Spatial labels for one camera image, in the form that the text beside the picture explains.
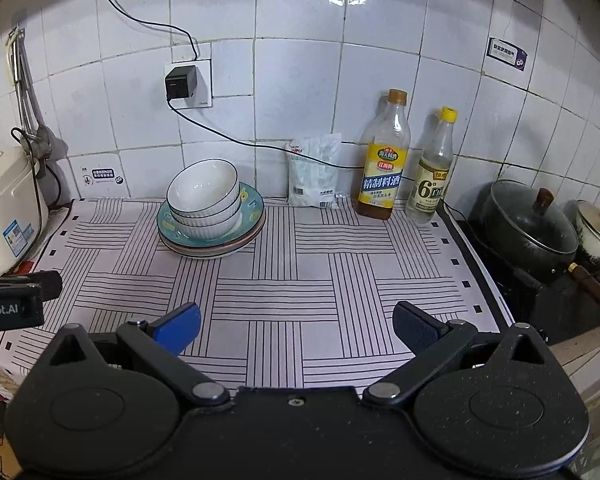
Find cream enamel pot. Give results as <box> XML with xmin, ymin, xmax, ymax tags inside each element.
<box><xmin>576</xmin><ymin>200</ymin><xmax>600</xmax><ymax>266</ymax></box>

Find white rice cooker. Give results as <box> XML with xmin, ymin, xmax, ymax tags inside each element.
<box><xmin>0</xmin><ymin>141</ymin><xmax>50</xmax><ymax>277</ymax></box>

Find black rice cooker cord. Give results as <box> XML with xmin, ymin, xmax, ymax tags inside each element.
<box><xmin>11</xmin><ymin>127</ymin><xmax>63</xmax><ymax>209</ymax></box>

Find white ribbed bowl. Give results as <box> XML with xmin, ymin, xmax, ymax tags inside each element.
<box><xmin>167</xmin><ymin>158</ymin><xmax>242</xmax><ymax>218</ymax></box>
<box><xmin>169</xmin><ymin>194</ymin><xmax>245</xmax><ymax>229</ymax></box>

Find purple edged wall sticker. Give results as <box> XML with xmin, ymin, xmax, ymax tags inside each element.
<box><xmin>486</xmin><ymin>37</ymin><xmax>527</xmax><ymax>75</ymax></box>

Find black power cable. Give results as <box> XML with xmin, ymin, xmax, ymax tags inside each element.
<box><xmin>96</xmin><ymin>0</ymin><xmax>201</xmax><ymax>63</ymax></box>
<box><xmin>166</xmin><ymin>100</ymin><xmax>481</xmax><ymax>241</ymax></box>

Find blue fried egg plate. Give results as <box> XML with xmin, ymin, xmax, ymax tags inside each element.
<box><xmin>156</xmin><ymin>182</ymin><xmax>265</xmax><ymax>248</ymax></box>

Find yellow cap vinegar bottle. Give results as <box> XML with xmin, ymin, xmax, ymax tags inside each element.
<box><xmin>406</xmin><ymin>106</ymin><xmax>456</xmax><ymax>225</ymax></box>

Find black pot with glass lid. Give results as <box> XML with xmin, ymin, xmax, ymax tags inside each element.
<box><xmin>480</xmin><ymin>180</ymin><xmax>579</xmax><ymax>283</ymax></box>

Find black power adapter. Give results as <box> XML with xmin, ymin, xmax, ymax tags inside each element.
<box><xmin>164</xmin><ymin>65</ymin><xmax>199</xmax><ymax>103</ymax></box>

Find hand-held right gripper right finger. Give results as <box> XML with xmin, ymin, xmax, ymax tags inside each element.
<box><xmin>362</xmin><ymin>301</ymin><xmax>548</xmax><ymax>408</ymax></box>

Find black induction stove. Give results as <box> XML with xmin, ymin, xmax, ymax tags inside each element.
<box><xmin>442</xmin><ymin>205</ymin><xmax>600</xmax><ymax>346</ymax></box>

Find hanging metal utensils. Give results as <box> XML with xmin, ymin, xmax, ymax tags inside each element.
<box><xmin>5</xmin><ymin>25</ymin><xmax>56</xmax><ymax>161</ymax></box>

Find yellow label cooking wine bottle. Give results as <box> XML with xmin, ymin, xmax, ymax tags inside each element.
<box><xmin>355</xmin><ymin>89</ymin><xmax>412</xmax><ymax>221</ymax></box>

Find pink rabbit print plate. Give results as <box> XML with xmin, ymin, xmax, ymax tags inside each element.
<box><xmin>157</xmin><ymin>210</ymin><xmax>266</xmax><ymax>256</ymax></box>

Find large white plate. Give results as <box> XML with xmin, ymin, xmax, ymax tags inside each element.
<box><xmin>160</xmin><ymin>220</ymin><xmax>266</xmax><ymax>260</ymax></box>

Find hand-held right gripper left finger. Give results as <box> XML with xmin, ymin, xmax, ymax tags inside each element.
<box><xmin>47</xmin><ymin>302</ymin><xmax>231</xmax><ymax>408</ymax></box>

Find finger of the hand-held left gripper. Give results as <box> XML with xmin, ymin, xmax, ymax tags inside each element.
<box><xmin>7</xmin><ymin>270</ymin><xmax>63</xmax><ymax>303</ymax></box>

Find white wall socket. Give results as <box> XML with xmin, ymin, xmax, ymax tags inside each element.
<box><xmin>165</xmin><ymin>58</ymin><xmax>214</xmax><ymax>110</ymax></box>

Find white salt bag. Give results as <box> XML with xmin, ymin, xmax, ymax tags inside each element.
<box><xmin>286</xmin><ymin>133</ymin><xmax>342</xmax><ymax>208</ymax></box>

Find striped tablecloth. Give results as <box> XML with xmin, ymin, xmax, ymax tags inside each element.
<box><xmin>0</xmin><ymin>197</ymin><xmax>513</xmax><ymax>391</ymax></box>

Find wide white bowl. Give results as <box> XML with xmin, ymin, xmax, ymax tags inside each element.
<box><xmin>170</xmin><ymin>209</ymin><xmax>245</xmax><ymax>239</ymax></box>

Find wooden pan handle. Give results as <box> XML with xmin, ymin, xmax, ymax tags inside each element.
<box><xmin>568</xmin><ymin>262</ymin><xmax>600</xmax><ymax>311</ymax></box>

